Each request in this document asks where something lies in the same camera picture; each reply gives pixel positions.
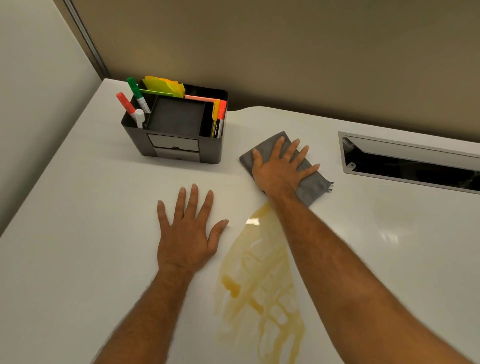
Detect person's right hand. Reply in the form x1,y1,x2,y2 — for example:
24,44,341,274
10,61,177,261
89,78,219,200
251,136,321,199

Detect person's left hand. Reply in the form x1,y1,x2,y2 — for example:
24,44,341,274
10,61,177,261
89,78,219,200
157,184,230,276

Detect grey cleaning cloth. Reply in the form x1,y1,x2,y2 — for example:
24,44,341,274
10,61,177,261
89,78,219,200
239,131,335,208

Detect person's right forearm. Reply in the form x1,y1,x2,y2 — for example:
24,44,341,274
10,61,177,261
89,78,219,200
265,189,474,364

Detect person's left forearm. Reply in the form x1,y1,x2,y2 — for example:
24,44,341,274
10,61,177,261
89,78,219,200
92,267,196,364

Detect orange highlighter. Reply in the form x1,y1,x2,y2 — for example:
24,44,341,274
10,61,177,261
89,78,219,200
216,100,228,139

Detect yellow highlighter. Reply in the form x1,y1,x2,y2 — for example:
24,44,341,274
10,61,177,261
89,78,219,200
210,99,221,139

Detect yellow liquid spill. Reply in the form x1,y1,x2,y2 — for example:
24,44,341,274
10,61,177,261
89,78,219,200
214,202,306,364

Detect black desk organizer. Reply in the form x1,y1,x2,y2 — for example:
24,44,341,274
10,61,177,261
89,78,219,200
121,80,229,165

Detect pink sticky notes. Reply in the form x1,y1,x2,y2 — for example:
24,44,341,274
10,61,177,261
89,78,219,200
184,94,220,104

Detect red marker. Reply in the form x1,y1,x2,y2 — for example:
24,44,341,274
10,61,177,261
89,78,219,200
116,92,146,130

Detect yellow sticky notes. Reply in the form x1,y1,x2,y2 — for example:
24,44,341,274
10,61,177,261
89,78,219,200
142,76,186,99

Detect green marker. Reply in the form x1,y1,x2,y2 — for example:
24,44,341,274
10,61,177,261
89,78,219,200
126,77,151,114

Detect desk cable hatch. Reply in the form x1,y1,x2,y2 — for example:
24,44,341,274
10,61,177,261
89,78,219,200
338,131,480,195

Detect metal partition post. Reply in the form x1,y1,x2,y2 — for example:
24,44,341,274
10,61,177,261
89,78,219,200
62,0,111,80

